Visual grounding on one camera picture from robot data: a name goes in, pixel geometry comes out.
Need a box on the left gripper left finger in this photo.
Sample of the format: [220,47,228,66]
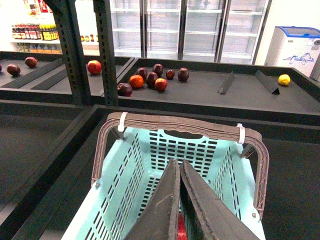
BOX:
[124,158,180,240]

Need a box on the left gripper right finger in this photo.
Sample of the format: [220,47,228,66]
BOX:
[179,159,258,240]

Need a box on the red yellow apple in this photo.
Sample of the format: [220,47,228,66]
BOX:
[177,212,188,240]

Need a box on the light blue plastic basket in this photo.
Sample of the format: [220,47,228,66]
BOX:
[63,127,265,240]

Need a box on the white zip tie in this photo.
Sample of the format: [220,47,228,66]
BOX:
[236,123,246,145]
[117,112,128,133]

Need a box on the dark red fruit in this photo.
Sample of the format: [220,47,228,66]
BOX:
[6,64,21,77]
[117,82,133,97]
[24,56,38,69]

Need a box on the black shelf divider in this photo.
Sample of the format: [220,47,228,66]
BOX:
[254,70,280,95]
[218,71,235,95]

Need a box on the orange fruit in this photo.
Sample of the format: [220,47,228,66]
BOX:
[129,74,144,89]

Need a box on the dark purple fruit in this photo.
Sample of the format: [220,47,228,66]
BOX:
[166,69,175,80]
[177,67,190,82]
[146,72,158,89]
[135,67,148,81]
[152,63,164,78]

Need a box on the yellow lemon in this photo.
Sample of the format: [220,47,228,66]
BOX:
[278,74,291,86]

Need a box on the glass door refrigerator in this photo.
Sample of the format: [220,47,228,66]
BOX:
[110,0,271,65]

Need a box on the white chest freezer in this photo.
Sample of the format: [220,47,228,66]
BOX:
[264,26,320,77]

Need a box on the shelf of sauce bottles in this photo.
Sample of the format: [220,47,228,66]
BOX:
[0,0,99,56]

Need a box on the black perforated metal post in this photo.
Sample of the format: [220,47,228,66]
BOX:
[45,0,91,106]
[93,0,118,106]

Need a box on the red apple behind post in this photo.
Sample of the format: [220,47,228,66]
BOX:
[87,60,102,75]

